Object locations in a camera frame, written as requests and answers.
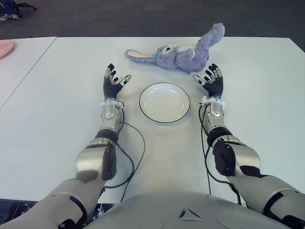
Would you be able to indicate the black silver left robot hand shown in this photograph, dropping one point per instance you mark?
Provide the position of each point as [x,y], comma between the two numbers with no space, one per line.
[110,88]

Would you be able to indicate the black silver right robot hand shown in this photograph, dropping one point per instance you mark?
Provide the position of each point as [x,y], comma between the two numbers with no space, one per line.
[214,88]

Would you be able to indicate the purple plush bunny doll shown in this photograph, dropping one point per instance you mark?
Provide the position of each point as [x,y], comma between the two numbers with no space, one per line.
[171,59]

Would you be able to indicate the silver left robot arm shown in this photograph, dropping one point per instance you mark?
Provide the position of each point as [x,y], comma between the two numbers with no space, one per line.
[109,114]

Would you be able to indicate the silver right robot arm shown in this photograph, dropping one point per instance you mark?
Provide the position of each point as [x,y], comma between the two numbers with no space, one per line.
[215,112]

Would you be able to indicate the white plate black rim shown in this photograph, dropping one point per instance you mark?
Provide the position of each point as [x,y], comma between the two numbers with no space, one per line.
[164,102]

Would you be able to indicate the pink plate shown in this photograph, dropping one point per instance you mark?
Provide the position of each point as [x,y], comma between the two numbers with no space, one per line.
[6,48]

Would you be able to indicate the black office chair base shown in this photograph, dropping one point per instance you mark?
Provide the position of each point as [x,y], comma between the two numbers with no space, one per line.
[26,6]

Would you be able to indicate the white sneaker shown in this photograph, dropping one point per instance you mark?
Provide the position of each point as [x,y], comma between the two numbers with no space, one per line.
[9,17]

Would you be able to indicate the grey robot torso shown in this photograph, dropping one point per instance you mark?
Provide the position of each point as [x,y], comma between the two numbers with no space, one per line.
[186,214]

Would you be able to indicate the blue trouser leg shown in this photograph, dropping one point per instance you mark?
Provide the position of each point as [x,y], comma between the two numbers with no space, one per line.
[7,7]

